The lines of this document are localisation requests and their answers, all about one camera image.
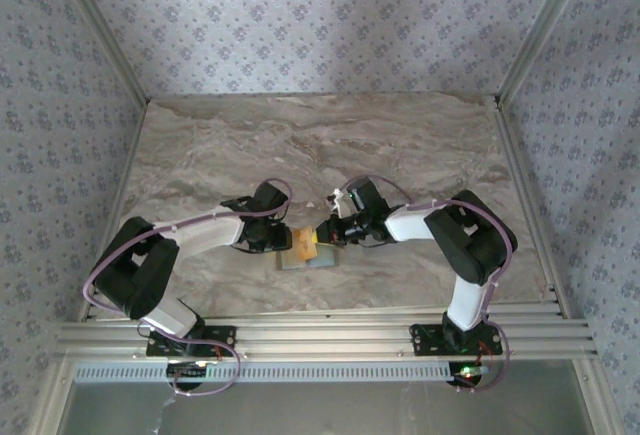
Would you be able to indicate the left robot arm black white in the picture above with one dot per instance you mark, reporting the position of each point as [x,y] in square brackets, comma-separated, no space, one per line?
[145,275]

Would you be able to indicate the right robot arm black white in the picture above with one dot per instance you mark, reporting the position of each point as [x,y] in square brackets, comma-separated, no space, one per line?
[475,250]

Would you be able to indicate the black controller board green light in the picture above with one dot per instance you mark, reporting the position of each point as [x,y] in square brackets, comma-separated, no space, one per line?
[467,372]

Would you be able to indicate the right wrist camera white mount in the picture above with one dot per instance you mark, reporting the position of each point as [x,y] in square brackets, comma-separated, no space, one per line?
[339,202]

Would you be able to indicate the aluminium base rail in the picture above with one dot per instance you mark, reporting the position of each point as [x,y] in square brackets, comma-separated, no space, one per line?
[325,335]

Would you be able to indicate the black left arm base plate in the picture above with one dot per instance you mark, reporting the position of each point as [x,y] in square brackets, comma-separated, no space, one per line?
[225,332]

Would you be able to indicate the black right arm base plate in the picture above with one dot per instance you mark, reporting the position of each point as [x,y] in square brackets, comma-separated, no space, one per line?
[425,345]

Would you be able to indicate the aluminium side rail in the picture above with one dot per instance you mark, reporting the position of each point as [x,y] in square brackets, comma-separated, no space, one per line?
[522,180]
[128,155]

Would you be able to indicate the aluminium corner post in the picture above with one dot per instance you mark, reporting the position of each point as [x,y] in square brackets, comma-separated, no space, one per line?
[104,30]
[543,30]

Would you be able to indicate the aluminium frame leg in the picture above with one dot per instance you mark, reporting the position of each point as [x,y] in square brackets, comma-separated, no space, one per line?
[52,405]
[597,405]

